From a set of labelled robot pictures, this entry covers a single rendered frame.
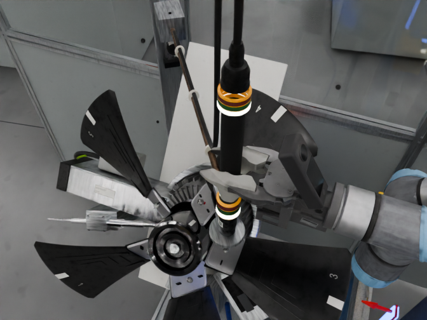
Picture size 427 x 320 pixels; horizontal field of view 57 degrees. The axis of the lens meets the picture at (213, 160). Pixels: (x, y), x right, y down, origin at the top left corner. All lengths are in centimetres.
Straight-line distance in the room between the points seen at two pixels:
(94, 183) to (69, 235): 131
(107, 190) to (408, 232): 72
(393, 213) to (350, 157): 98
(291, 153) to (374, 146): 101
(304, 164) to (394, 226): 15
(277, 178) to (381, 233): 16
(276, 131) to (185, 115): 36
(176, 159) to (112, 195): 19
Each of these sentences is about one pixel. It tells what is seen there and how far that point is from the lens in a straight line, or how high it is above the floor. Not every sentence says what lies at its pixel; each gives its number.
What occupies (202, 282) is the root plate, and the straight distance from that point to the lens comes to 94.
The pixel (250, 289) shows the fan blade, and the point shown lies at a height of 118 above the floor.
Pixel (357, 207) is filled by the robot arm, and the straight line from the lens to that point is 59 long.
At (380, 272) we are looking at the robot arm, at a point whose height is 137.
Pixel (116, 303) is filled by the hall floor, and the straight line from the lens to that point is 213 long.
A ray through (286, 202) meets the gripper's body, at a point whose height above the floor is 148.
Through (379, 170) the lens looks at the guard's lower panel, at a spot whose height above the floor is 79.
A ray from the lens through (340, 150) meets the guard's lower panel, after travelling 156.
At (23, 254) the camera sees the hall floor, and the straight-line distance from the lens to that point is 240.
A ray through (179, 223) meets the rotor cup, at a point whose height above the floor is 127.
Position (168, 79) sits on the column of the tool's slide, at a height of 110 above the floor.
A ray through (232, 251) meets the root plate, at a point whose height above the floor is 119.
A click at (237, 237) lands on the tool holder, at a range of 77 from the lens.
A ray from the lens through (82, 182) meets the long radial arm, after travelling 110.
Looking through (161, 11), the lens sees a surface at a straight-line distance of 114.
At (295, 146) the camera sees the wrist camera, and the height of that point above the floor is 157.
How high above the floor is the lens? 196
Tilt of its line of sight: 51 degrees down
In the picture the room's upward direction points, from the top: straight up
